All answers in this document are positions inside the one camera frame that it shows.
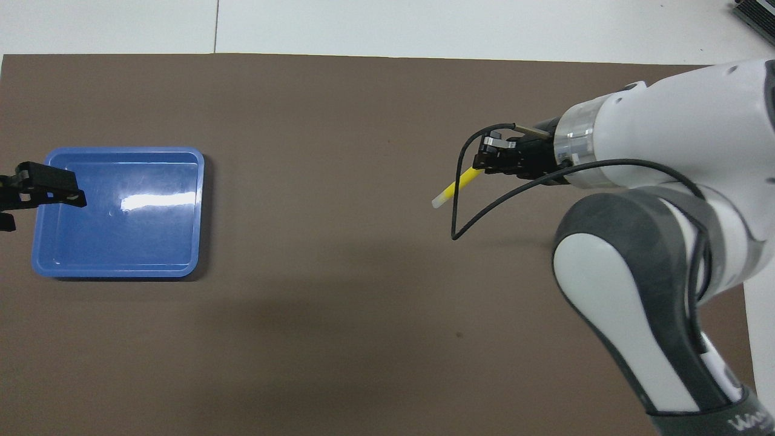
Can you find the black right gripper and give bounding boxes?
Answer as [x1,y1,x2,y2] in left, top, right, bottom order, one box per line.
[472,117,573,185]

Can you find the yellow pen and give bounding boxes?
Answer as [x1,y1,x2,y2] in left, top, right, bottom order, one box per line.
[431,168,485,210]

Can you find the blue plastic tray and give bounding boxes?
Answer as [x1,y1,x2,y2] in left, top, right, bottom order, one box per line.
[31,147,205,279]

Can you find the brown table mat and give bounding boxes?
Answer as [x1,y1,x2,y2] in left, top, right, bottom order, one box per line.
[0,53,762,436]

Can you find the grey ribbed device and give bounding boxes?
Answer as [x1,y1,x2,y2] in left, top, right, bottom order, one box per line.
[731,0,775,37]

